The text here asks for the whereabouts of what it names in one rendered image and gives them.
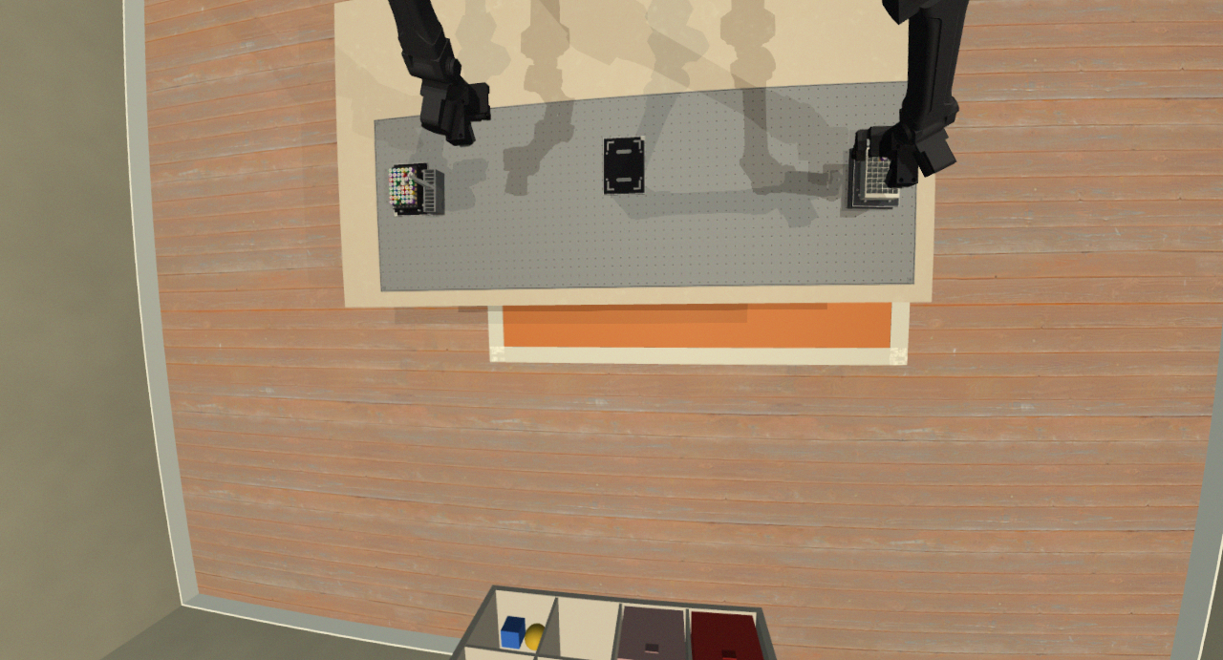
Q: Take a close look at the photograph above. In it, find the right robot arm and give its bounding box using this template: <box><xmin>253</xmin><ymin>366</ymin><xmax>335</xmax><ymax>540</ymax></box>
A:
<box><xmin>388</xmin><ymin>0</ymin><xmax>479</xmax><ymax>147</ymax></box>

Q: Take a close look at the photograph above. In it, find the black rectangular frame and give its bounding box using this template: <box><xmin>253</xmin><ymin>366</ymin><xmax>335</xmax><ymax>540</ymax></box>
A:
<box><xmin>603</xmin><ymin>136</ymin><xmax>645</xmax><ymax>196</ymax></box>

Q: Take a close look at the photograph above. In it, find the cream grid rack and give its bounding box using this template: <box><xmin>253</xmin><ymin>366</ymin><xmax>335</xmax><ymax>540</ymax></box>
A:
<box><xmin>860</xmin><ymin>147</ymin><xmax>899</xmax><ymax>200</ymax></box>

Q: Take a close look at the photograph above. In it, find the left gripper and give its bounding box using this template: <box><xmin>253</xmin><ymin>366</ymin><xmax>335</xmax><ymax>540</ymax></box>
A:
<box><xmin>851</xmin><ymin>121</ymin><xmax>907</xmax><ymax>161</ymax></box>

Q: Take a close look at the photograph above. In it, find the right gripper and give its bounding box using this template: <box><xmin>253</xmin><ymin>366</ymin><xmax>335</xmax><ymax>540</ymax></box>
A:
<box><xmin>454</xmin><ymin>79</ymin><xmax>490</xmax><ymax>121</ymax></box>

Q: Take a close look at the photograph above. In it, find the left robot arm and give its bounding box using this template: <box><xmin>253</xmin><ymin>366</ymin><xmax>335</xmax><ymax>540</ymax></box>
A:
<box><xmin>879</xmin><ymin>0</ymin><xmax>969</xmax><ymax>189</ymax></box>

